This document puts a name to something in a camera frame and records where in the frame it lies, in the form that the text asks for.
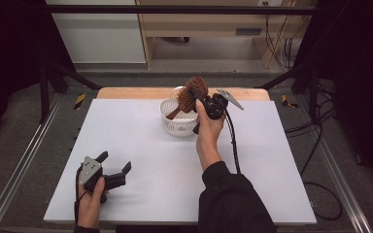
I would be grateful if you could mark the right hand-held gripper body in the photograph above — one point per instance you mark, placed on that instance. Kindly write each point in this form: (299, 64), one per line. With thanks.
(215, 105)

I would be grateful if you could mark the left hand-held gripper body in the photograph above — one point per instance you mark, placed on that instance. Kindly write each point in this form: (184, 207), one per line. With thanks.
(89, 173)

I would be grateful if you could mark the brown wooden hairbrush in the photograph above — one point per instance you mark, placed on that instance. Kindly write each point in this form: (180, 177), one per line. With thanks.
(187, 97)

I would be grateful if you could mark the white plastic basket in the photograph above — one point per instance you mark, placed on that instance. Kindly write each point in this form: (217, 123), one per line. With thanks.
(179, 127)

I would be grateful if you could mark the person's right hand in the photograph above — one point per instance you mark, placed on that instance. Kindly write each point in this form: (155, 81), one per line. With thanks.
(209, 136)

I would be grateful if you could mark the person's left hand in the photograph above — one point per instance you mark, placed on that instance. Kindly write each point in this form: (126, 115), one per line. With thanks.
(89, 210)

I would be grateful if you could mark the yellow black floor tape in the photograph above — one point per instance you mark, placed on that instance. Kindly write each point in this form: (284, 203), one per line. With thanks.
(79, 101)
(285, 101)

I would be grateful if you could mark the light wooden desk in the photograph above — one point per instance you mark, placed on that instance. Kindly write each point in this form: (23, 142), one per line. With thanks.
(200, 22)

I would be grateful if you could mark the white cabinet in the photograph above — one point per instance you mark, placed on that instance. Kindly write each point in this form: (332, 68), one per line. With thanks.
(100, 35)

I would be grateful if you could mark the black curtain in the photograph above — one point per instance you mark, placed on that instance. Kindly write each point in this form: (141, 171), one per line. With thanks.
(362, 64)
(9, 48)

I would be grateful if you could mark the aluminium floor rail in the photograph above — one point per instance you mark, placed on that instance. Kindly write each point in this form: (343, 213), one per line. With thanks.
(19, 161)
(340, 174)

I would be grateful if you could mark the black metal frame stand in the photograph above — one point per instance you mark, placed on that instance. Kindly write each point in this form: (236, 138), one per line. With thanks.
(44, 93)
(313, 93)

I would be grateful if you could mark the black horizontal frame bar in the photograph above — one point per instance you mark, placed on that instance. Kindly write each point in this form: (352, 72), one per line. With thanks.
(175, 9)

